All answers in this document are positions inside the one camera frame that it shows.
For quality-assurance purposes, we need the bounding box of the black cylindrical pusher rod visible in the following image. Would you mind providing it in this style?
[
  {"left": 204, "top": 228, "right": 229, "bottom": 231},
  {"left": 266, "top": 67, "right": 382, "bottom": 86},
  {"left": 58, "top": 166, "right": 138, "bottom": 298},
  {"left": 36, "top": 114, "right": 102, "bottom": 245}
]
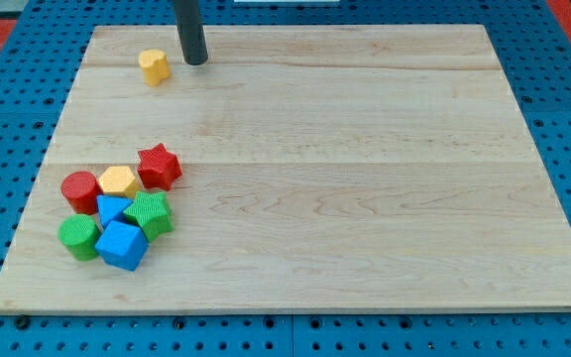
[{"left": 171, "top": 0, "right": 208, "bottom": 65}]

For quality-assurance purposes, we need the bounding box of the blue cube block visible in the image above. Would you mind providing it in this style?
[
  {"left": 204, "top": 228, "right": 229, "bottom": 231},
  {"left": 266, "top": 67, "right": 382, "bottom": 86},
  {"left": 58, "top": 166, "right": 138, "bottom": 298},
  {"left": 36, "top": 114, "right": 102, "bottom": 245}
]
[{"left": 95, "top": 221, "right": 149, "bottom": 272}]

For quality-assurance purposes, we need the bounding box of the red star block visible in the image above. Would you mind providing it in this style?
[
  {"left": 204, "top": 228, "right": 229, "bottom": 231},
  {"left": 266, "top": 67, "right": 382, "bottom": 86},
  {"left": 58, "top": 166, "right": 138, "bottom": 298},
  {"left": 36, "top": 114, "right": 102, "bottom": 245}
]
[{"left": 137, "top": 143, "right": 182, "bottom": 191}]

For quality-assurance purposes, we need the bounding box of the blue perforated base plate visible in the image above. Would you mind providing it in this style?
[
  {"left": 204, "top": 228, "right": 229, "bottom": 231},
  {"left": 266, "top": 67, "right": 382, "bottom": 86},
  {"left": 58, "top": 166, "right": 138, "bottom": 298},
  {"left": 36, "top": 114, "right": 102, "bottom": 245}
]
[{"left": 0, "top": 0, "right": 571, "bottom": 356}]

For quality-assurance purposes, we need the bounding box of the green cylinder block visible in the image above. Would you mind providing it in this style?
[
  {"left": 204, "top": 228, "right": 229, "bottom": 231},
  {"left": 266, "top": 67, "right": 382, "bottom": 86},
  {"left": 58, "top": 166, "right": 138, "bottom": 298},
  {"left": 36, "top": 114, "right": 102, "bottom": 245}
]
[{"left": 57, "top": 214, "right": 100, "bottom": 261}]

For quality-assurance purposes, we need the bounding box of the light wooden board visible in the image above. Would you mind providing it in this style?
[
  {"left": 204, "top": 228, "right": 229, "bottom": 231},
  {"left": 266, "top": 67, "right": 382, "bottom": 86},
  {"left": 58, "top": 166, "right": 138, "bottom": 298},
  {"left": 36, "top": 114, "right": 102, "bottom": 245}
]
[{"left": 0, "top": 25, "right": 571, "bottom": 315}]

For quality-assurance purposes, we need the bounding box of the yellow hexagon block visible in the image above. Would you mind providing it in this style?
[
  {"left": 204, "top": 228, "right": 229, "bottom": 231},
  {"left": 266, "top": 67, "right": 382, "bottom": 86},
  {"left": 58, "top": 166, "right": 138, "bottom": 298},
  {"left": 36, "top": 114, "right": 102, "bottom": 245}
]
[{"left": 98, "top": 166, "right": 140, "bottom": 199}]

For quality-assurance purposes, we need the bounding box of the red cylinder block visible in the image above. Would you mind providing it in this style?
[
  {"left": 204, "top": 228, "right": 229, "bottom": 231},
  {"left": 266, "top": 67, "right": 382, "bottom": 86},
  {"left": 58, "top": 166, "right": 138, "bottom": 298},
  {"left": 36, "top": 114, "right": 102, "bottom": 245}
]
[{"left": 60, "top": 171, "right": 102, "bottom": 214}]

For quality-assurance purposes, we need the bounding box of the blue triangle block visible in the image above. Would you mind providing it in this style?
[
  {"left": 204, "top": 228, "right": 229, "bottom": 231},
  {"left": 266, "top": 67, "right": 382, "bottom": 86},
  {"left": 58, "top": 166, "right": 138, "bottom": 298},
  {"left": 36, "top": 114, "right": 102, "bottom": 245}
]
[{"left": 96, "top": 195, "right": 133, "bottom": 228}]

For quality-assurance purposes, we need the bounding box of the yellow heart block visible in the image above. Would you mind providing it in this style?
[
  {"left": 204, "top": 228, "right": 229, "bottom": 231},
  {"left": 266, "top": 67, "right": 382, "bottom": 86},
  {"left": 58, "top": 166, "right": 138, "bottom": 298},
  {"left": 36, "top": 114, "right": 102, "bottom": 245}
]
[{"left": 138, "top": 49, "right": 171, "bottom": 86}]

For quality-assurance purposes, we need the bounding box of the green star block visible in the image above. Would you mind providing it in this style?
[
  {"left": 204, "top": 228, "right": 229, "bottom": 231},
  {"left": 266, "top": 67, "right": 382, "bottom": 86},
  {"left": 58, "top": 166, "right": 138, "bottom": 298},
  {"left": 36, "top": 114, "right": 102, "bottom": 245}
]
[{"left": 123, "top": 191, "right": 174, "bottom": 243}]

